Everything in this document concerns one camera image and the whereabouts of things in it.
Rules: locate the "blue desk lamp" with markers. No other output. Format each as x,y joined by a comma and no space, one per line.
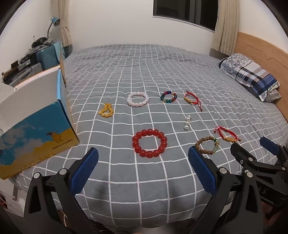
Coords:
55,20

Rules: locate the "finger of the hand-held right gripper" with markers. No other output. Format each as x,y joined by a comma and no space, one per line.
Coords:
270,145
241,155

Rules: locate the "blue towel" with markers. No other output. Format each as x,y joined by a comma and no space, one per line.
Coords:
59,49

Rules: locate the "wooden headboard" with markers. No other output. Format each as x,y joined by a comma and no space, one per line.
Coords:
258,45

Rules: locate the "dark window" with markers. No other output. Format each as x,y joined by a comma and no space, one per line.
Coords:
180,9

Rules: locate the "pile of dark clothes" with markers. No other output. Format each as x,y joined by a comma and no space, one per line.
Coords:
41,42

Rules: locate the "teal suitcase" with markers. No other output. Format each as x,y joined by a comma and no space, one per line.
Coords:
47,56

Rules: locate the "beige curtain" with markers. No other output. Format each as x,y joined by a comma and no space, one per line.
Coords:
65,22
225,22

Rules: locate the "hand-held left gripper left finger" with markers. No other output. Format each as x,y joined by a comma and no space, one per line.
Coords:
85,171

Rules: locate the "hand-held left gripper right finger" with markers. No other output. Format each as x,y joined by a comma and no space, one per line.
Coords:
202,173

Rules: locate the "grey suitcase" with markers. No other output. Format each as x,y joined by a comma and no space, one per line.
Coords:
29,72

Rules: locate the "grey grid bedsheet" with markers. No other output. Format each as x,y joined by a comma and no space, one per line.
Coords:
157,67

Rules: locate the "blue and yellow cardboard box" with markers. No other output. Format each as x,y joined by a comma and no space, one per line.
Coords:
33,135

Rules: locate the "plaid and floral pillow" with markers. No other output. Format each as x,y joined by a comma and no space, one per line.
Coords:
247,69

